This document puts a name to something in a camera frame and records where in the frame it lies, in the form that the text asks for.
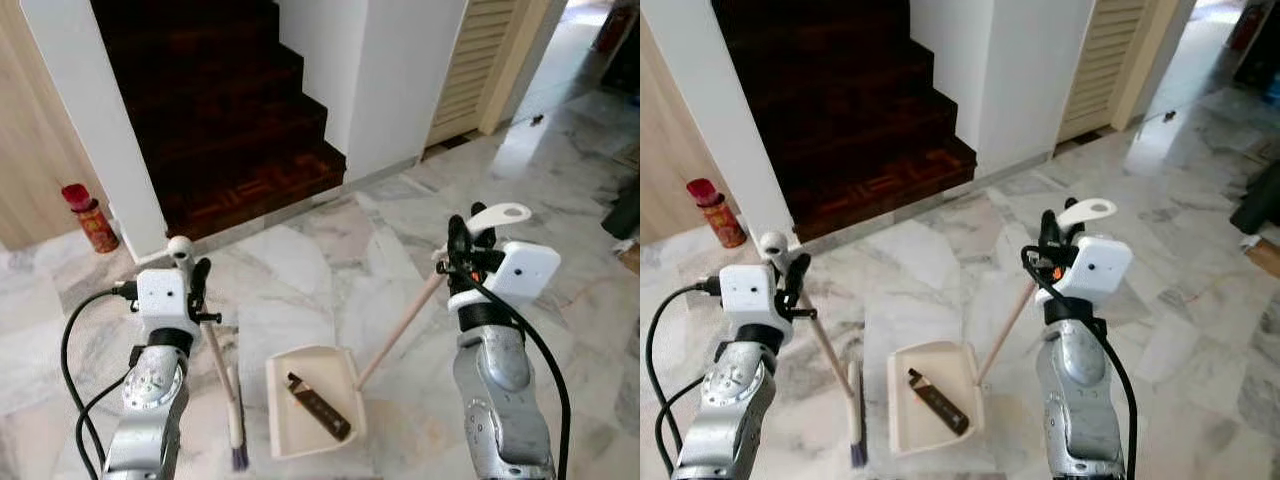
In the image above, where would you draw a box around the red cylindrical canister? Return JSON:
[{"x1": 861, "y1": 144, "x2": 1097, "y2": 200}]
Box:
[
  {"x1": 685, "y1": 177, "x2": 749, "y2": 250},
  {"x1": 60, "y1": 182, "x2": 122, "y2": 255}
]

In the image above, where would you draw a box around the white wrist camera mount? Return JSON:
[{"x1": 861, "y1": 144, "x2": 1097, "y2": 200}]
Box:
[
  {"x1": 446, "y1": 239, "x2": 562, "y2": 315},
  {"x1": 719, "y1": 262, "x2": 792, "y2": 338},
  {"x1": 135, "y1": 266, "x2": 202, "y2": 343},
  {"x1": 1034, "y1": 234, "x2": 1134, "y2": 308}
]

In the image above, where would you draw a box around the black bulky object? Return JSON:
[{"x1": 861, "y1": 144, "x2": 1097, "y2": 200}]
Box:
[
  {"x1": 1229, "y1": 158, "x2": 1280, "y2": 237},
  {"x1": 602, "y1": 174, "x2": 641, "y2": 242}
]

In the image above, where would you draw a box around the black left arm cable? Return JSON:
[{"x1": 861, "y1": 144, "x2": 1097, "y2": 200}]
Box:
[
  {"x1": 60, "y1": 283, "x2": 141, "y2": 480},
  {"x1": 645, "y1": 278, "x2": 724, "y2": 480}
]

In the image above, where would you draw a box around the beige dustpan with wooden handle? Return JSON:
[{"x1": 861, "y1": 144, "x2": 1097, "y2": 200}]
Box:
[
  {"x1": 885, "y1": 197, "x2": 1118, "y2": 459},
  {"x1": 264, "y1": 201, "x2": 534, "y2": 462}
]

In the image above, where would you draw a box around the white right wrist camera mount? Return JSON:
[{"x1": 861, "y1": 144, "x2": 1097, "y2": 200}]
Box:
[
  {"x1": 446, "y1": 239, "x2": 562, "y2": 315},
  {"x1": 1034, "y1": 234, "x2": 1134, "y2": 308}
]

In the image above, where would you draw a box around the wooden broom with white knob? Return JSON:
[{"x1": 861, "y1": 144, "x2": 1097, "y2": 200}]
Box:
[
  {"x1": 760, "y1": 231, "x2": 870, "y2": 470},
  {"x1": 167, "y1": 236, "x2": 250, "y2": 473}
]

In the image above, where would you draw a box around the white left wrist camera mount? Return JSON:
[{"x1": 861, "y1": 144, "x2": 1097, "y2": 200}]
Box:
[
  {"x1": 719, "y1": 262, "x2": 792, "y2": 338},
  {"x1": 135, "y1": 266, "x2": 202, "y2": 343}
]

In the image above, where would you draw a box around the dark brown flat scrap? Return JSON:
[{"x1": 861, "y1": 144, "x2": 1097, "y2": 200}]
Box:
[
  {"x1": 286, "y1": 372, "x2": 354, "y2": 442},
  {"x1": 906, "y1": 367, "x2": 972, "y2": 437}
]

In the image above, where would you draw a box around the beige louvered door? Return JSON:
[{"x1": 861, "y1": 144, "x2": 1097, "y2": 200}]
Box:
[
  {"x1": 424, "y1": 0, "x2": 563, "y2": 150},
  {"x1": 1054, "y1": 0, "x2": 1197, "y2": 145}
]

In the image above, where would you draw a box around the dark wooden staircase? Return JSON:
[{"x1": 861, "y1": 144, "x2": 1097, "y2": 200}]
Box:
[
  {"x1": 711, "y1": 0, "x2": 979, "y2": 245},
  {"x1": 89, "y1": 0, "x2": 349, "y2": 242}
]

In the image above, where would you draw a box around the light wooden cabinet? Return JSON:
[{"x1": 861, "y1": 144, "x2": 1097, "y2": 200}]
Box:
[
  {"x1": 640, "y1": 18, "x2": 707, "y2": 245},
  {"x1": 0, "y1": 0, "x2": 87, "y2": 252}
]

